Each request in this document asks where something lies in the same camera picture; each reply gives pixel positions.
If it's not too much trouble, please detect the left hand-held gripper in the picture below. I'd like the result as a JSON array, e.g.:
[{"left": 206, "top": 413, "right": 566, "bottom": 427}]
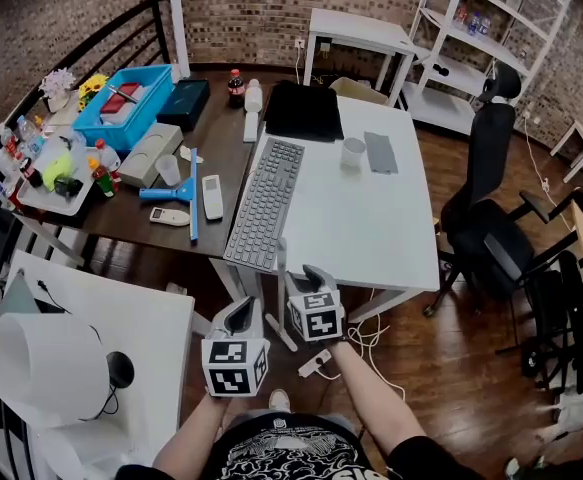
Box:
[{"left": 200, "top": 295, "right": 271, "bottom": 399}]

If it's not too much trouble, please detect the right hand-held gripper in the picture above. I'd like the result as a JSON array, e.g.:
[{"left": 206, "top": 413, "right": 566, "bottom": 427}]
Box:
[{"left": 284, "top": 264, "right": 347, "bottom": 344}]

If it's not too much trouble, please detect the person's right forearm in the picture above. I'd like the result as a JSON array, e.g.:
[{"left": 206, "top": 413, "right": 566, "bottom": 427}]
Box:
[{"left": 327, "top": 340, "right": 428, "bottom": 463}]

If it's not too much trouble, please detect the person's left forearm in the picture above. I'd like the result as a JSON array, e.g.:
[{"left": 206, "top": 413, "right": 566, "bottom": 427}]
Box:
[{"left": 152, "top": 390, "right": 233, "bottom": 475}]

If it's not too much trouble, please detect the white power strip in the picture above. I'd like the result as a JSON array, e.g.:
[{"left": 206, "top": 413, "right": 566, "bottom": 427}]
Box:
[{"left": 297, "top": 348, "right": 334, "bottom": 380}]

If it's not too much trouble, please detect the person's light shoe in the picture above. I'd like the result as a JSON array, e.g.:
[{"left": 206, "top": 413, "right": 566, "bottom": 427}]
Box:
[{"left": 268, "top": 388, "right": 292, "bottom": 414}]

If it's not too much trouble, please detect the white square table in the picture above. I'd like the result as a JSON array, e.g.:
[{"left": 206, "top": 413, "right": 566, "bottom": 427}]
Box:
[{"left": 0, "top": 249, "right": 196, "bottom": 480}]

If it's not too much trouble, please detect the person's black printed t-shirt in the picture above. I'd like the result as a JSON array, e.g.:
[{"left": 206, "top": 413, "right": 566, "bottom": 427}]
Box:
[{"left": 114, "top": 411, "right": 488, "bottom": 480}]

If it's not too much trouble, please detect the white desk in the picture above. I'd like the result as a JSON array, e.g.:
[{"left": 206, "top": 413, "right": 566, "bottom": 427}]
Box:
[{"left": 209, "top": 95, "right": 442, "bottom": 325}]

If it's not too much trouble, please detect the black round device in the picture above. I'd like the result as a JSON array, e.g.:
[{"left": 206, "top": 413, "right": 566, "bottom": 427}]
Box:
[{"left": 104, "top": 350, "right": 136, "bottom": 390}]

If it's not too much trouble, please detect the grey keyboard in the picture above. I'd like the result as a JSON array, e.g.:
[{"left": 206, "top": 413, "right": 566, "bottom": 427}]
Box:
[{"left": 222, "top": 136, "right": 307, "bottom": 275}]

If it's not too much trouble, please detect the long white remote control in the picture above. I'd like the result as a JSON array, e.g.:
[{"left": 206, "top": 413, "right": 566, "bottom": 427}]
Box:
[{"left": 201, "top": 173, "right": 225, "bottom": 221}]

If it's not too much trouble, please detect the small white remote control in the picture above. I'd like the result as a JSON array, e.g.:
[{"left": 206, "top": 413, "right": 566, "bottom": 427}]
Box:
[{"left": 148, "top": 206, "right": 192, "bottom": 228}]

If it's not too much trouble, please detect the white cup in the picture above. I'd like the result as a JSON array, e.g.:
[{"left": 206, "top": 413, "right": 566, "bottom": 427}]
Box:
[{"left": 340, "top": 136, "right": 368, "bottom": 170}]

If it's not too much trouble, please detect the grey cloth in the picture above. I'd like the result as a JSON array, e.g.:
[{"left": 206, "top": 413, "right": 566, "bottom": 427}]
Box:
[{"left": 362, "top": 130, "right": 400, "bottom": 176}]

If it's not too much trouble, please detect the blue squeegee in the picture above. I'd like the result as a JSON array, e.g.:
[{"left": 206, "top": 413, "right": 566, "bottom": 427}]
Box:
[{"left": 138, "top": 147, "right": 205, "bottom": 243}]

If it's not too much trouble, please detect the white paper roll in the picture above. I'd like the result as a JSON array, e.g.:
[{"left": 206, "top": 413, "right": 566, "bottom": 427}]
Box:
[{"left": 0, "top": 312, "right": 113, "bottom": 430}]

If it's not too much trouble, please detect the clear plastic cup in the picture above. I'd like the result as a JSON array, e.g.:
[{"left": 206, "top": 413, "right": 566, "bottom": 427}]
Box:
[{"left": 154, "top": 153, "right": 183, "bottom": 188}]

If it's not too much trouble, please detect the dark wooden table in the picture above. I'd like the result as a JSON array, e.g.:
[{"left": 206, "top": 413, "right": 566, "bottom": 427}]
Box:
[{"left": 14, "top": 70, "right": 273, "bottom": 260}]

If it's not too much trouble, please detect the black fabric sleeve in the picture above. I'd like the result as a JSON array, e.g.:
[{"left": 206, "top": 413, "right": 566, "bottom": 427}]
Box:
[{"left": 262, "top": 80, "right": 345, "bottom": 144}]

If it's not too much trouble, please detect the grey cardboard box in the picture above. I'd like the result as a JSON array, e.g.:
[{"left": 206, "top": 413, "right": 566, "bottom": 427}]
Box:
[{"left": 117, "top": 122, "right": 185, "bottom": 190}]

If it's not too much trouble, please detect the green bottle with orange cap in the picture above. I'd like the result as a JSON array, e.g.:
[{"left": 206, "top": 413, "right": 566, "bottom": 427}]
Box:
[{"left": 86, "top": 156, "right": 116, "bottom": 200}]

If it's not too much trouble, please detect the white bottle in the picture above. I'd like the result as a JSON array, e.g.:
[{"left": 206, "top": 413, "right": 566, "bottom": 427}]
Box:
[{"left": 242, "top": 78, "right": 264, "bottom": 144}]

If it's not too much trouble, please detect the black office chair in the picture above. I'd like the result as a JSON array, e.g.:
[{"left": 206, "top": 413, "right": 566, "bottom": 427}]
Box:
[{"left": 422, "top": 60, "right": 538, "bottom": 318}]

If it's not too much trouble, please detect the beige bin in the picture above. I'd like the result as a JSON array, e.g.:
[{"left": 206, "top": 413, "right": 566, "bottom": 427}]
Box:
[{"left": 328, "top": 76, "right": 390, "bottom": 107}]

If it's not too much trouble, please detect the cola bottle with red cap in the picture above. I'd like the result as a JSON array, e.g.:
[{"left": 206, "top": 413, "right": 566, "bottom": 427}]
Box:
[{"left": 226, "top": 68, "right": 247, "bottom": 110}]

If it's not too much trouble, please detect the clear bottle with red cap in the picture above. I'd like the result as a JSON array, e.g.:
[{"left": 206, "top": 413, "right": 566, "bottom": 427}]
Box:
[{"left": 93, "top": 138, "right": 123, "bottom": 180}]

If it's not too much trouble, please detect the white tray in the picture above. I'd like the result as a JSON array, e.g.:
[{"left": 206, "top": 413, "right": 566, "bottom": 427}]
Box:
[{"left": 14, "top": 130, "right": 98, "bottom": 218}]

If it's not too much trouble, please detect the dark flat box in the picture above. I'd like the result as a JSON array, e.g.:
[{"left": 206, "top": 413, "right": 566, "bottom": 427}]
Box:
[{"left": 156, "top": 78, "right": 212, "bottom": 132}]

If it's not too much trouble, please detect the yellow-green cloth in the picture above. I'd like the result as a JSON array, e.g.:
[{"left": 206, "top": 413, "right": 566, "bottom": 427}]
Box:
[{"left": 41, "top": 149, "right": 75, "bottom": 192}]

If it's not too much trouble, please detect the blue plastic basket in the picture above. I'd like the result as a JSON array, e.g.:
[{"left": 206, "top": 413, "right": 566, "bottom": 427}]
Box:
[{"left": 71, "top": 63, "right": 175, "bottom": 152}]

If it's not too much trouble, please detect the small dark drink bottle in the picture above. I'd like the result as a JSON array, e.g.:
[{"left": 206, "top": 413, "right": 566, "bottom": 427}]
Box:
[{"left": 18, "top": 157, "right": 45, "bottom": 189}]

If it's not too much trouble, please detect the red case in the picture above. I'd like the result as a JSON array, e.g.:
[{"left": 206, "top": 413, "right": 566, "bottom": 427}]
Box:
[{"left": 99, "top": 82, "right": 142, "bottom": 116}]

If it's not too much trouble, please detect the small white side table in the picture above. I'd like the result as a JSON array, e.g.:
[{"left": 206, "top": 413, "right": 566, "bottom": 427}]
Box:
[{"left": 302, "top": 7, "right": 418, "bottom": 108}]

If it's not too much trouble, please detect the clear water bottle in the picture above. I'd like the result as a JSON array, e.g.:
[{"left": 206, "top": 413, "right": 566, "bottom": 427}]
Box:
[{"left": 15, "top": 114, "right": 46, "bottom": 155}]

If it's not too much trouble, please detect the yellow sunflower bunch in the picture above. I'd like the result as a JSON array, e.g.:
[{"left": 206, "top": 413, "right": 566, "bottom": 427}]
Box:
[{"left": 76, "top": 73, "right": 110, "bottom": 112}]

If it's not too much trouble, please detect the white shelf rack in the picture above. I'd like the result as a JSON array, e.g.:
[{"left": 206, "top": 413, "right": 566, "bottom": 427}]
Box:
[{"left": 399, "top": 0, "right": 573, "bottom": 137}]

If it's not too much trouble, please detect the white pillar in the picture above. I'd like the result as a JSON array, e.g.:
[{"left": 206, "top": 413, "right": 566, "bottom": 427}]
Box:
[{"left": 166, "top": 0, "right": 192, "bottom": 80}]

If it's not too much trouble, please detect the white flower bunch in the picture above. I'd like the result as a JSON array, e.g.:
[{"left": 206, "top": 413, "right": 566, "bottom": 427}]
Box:
[{"left": 37, "top": 67, "right": 78, "bottom": 115}]

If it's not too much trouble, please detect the black metal railing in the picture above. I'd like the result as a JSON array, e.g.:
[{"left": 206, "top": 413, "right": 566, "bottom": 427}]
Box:
[{"left": 0, "top": 0, "right": 173, "bottom": 480}]

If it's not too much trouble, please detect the white floor cable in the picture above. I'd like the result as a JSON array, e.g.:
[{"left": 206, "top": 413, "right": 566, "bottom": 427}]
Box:
[{"left": 319, "top": 287, "right": 408, "bottom": 402}]

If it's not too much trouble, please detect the black folding chair frame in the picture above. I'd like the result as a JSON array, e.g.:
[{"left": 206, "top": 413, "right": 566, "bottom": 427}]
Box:
[{"left": 494, "top": 187, "right": 583, "bottom": 396}]

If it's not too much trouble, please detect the white wall cable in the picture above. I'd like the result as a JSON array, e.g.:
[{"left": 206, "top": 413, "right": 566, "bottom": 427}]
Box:
[{"left": 522, "top": 111, "right": 573, "bottom": 232}]

